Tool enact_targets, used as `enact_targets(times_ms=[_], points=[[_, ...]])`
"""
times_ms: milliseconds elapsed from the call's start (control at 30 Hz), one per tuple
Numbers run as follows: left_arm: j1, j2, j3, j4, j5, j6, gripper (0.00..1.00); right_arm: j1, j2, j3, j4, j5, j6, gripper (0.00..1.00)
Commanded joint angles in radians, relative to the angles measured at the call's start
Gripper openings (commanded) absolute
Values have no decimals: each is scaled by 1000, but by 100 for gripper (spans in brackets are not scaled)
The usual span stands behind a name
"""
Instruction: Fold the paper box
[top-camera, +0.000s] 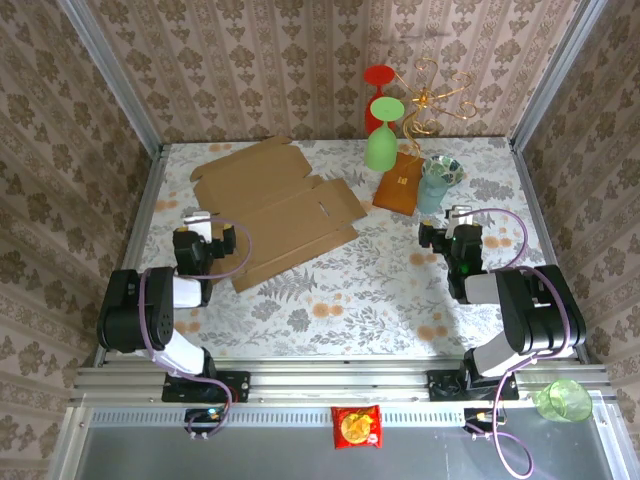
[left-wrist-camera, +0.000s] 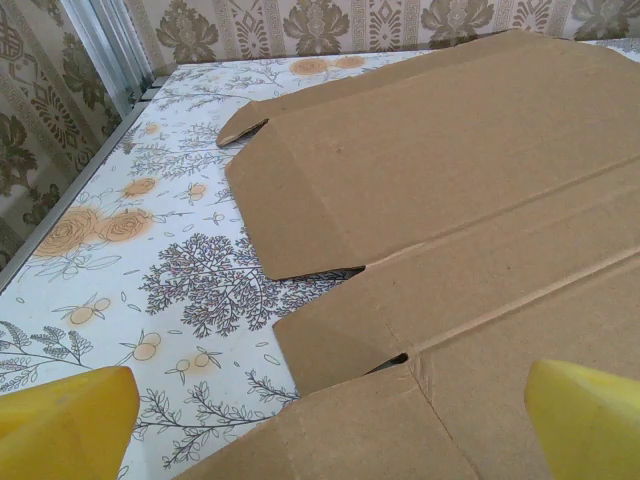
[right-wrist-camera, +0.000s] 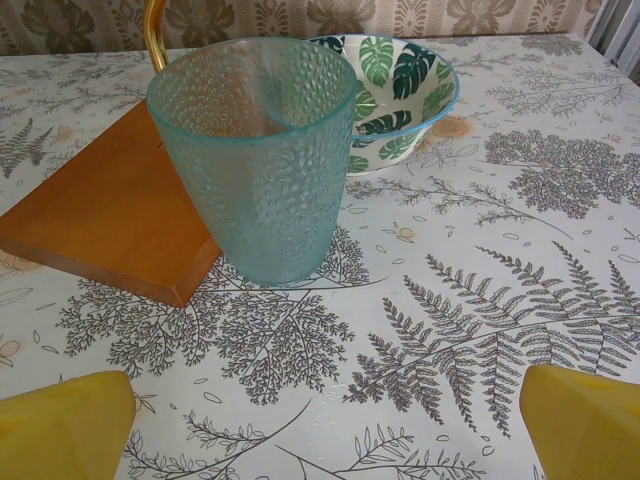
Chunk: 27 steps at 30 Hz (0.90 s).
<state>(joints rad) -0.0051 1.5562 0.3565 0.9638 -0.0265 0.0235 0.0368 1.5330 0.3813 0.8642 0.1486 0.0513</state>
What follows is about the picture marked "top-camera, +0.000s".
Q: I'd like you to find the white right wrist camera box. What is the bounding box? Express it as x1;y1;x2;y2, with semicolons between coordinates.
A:
445;203;475;229

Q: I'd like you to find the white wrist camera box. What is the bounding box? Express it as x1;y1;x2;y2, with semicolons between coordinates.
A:
445;203;475;229
182;211;215;237

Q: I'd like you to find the floral table cover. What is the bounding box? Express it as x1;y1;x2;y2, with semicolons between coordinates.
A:
117;137;576;359

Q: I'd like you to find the red plastic goblet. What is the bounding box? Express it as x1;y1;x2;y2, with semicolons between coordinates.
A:
362;64;396;135

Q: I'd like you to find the aluminium corner post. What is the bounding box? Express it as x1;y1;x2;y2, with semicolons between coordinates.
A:
55;0;165;157
508;0;612;151

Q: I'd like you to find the red snack packet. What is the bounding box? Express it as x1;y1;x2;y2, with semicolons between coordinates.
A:
330;404;384;450

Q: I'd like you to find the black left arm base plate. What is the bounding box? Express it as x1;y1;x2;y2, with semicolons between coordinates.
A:
162;370;251;403

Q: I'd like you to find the gold wire stand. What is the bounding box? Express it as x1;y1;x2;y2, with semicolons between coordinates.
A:
392;57;479;159

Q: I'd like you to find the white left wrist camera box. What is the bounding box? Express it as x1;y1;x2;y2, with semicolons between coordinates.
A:
182;211;215;237

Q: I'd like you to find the aluminium cross rail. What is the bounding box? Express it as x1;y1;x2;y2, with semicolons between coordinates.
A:
69;363;614;407

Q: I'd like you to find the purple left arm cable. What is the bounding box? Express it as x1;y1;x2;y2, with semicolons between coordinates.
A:
138;215;254;441

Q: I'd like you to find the green plastic goblet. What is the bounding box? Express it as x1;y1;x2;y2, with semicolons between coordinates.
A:
363;96;405;171

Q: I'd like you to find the orange brown envelope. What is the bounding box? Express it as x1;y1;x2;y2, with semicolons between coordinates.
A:
372;151;424;217

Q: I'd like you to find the brown cardboard box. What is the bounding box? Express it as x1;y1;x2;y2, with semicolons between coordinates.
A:
189;135;369;294

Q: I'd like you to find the light blue cup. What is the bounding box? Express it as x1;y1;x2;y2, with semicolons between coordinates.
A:
416;172;449;215

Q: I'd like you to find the grey metal tray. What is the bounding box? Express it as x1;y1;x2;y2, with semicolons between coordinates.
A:
47;404;631;480

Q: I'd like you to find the small black circuit board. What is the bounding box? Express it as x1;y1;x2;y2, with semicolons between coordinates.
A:
463;407;501;427
184;407;227;427

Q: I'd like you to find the aluminium side rail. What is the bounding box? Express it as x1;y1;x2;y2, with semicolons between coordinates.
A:
508;139;590;362
93;143;169;369

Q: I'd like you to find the clear green plastic cup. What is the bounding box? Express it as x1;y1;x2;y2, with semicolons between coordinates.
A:
532;378;594;425

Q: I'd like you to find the green patterned bowl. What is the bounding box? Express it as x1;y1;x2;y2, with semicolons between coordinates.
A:
421;154;465;187

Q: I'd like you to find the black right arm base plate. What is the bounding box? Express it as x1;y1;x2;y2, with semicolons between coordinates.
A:
427;368;519;401

